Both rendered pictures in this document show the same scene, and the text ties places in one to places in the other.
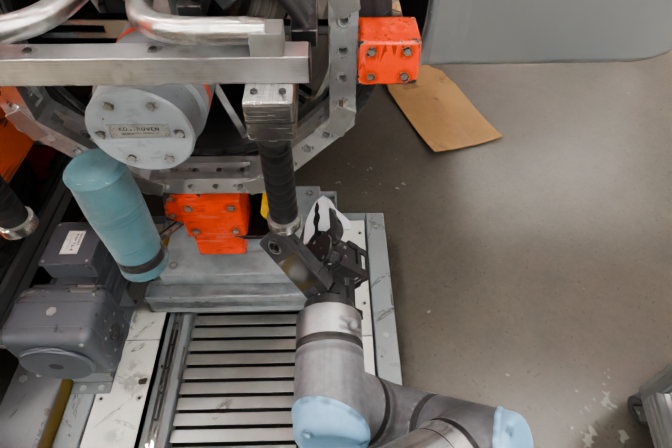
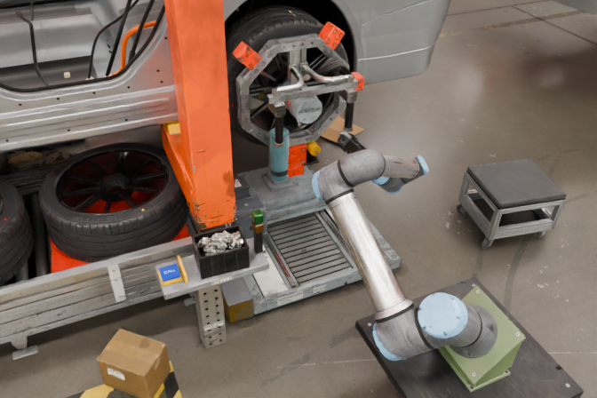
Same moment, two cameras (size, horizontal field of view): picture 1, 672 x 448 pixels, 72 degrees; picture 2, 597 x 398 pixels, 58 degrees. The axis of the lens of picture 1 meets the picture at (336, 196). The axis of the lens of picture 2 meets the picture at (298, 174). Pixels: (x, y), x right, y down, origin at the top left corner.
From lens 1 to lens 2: 2.02 m
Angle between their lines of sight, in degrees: 21
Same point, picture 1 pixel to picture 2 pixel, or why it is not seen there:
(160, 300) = not seen: hidden behind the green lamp
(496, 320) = (396, 200)
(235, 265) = (285, 193)
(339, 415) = not seen: hidden behind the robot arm
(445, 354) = (382, 216)
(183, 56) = (334, 85)
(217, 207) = (298, 150)
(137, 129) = (309, 109)
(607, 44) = (407, 71)
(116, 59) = (321, 88)
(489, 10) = (372, 67)
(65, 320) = (254, 204)
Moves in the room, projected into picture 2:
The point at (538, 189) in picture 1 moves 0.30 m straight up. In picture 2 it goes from (392, 148) to (397, 110)
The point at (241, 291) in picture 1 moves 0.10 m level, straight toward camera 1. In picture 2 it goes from (289, 207) to (301, 216)
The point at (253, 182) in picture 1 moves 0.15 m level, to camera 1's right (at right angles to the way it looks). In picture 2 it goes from (312, 136) to (339, 131)
